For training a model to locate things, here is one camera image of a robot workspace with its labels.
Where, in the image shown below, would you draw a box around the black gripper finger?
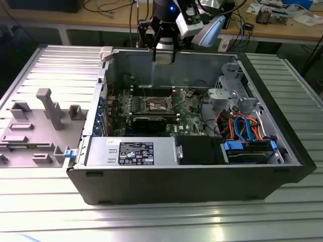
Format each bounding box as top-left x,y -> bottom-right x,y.
161,25 -> 183,64
138,20 -> 159,63

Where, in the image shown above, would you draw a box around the silver CPU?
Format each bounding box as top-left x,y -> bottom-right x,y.
154,56 -> 175,66

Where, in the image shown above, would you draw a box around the CPU socket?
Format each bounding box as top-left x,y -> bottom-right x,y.
143,97 -> 174,113

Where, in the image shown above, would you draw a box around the blue expansion slot clips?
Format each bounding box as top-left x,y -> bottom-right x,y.
92,95 -> 105,135

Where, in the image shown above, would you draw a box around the wooden workbench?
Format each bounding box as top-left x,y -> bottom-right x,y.
0,0 -> 323,41

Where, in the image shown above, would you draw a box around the silver drive cage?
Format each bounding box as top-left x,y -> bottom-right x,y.
216,63 -> 253,101

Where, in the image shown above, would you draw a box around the black RAM stick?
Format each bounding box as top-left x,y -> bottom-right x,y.
131,111 -> 179,118

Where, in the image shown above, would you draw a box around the green motherboard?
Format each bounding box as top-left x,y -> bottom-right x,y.
105,87 -> 210,138

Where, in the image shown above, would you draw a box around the copper heat sink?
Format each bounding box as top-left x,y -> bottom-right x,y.
256,7 -> 273,25

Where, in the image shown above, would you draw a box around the black graphics card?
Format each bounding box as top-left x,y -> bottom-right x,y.
132,116 -> 167,133

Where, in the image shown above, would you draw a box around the black box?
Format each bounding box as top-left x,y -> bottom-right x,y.
5,0 -> 84,14

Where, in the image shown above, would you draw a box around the hard disk in blue carrier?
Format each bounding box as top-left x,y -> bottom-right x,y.
223,140 -> 277,164

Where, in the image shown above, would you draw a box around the silver power supply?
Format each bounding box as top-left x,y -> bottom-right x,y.
85,137 -> 177,167

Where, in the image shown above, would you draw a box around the white paper sheet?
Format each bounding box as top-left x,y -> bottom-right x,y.
292,14 -> 321,26

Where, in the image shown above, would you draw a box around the black PC case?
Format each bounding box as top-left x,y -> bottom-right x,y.
66,46 -> 317,206

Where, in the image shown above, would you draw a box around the grey parts rack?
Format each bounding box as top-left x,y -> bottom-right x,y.
0,88 -> 89,168

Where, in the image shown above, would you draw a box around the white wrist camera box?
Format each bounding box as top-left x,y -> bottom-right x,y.
176,6 -> 204,38

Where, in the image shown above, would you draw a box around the black camera cable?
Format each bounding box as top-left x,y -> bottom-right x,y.
196,0 -> 248,16

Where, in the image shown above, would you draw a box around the blue wire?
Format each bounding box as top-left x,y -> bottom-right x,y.
234,115 -> 256,142

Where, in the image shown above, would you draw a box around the orange wire bundle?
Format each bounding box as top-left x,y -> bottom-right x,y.
217,110 -> 264,141

